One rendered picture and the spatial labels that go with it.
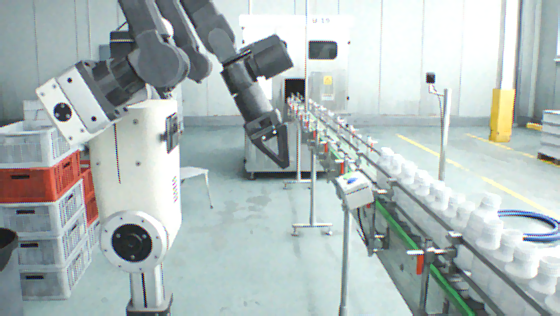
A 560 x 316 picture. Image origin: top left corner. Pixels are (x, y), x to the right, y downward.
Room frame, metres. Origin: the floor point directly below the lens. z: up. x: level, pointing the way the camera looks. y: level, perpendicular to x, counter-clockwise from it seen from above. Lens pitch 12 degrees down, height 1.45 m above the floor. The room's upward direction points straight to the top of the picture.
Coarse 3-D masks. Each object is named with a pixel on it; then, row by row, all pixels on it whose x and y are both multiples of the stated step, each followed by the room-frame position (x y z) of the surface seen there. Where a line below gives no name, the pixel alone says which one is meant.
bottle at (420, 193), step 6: (420, 180) 1.11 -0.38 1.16; (426, 180) 1.10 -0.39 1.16; (432, 180) 1.11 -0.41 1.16; (420, 186) 1.10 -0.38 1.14; (426, 186) 1.09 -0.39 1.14; (414, 192) 1.11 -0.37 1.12; (420, 192) 1.10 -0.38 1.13; (426, 192) 1.09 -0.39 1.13; (420, 198) 1.09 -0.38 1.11; (414, 204) 1.11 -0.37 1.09; (414, 210) 1.10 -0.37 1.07; (420, 210) 1.09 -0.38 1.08; (414, 216) 1.10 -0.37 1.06; (420, 216) 1.09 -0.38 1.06; (420, 222) 1.09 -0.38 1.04; (414, 228) 1.10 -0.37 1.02; (414, 234) 1.10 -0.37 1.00; (420, 234) 1.09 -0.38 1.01
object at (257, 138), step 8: (272, 128) 0.72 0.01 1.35; (280, 128) 0.73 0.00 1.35; (248, 136) 0.74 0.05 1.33; (256, 136) 0.72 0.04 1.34; (264, 136) 0.73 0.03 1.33; (272, 136) 0.73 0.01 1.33; (256, 144) 0.72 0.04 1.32; (288, 144) 0.74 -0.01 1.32; (264, 152) 0.73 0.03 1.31; (288, 152) 0.74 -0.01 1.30; (272, 160) 0.74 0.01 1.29; (280, 160) 0.74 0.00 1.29; (288, 160) 0.74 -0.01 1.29
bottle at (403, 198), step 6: (408, 168) 1.22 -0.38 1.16; (414, 168) 1.22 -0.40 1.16; (408, 174) 1.22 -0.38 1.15; (402, 180) 1.23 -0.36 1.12; (408, 180) 1.21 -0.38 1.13; (408, 186) 1.20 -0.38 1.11; (402, 192) 1.22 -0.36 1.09; (402, 198) 1.22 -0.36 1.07; (408, 198) 1.20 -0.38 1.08; (402, 204) 1.21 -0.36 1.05; (408, 204) 1.20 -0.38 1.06; (402, 216) 1.21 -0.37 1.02
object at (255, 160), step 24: (240, 24) 5.44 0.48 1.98; (264, 24) 5.46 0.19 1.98; (288, 24) 5.47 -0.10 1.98; (312, 24) 5.48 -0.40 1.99; (336, 24) 5.50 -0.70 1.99; (288, 48) 5.51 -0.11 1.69; (312, 48) 5.52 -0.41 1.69; (336, 48) 5.52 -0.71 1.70; (288, 72) 5.52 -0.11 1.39; (312, 72) 5.52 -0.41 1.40; (336, 72) 5.53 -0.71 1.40; (288, 96) 5.98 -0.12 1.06; (312, 96) 5.52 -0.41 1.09; (336, 96) 5.53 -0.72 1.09; (288, 120) 5.59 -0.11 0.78; (264, 168) 5.49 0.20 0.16; (288, 168) 5.51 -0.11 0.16
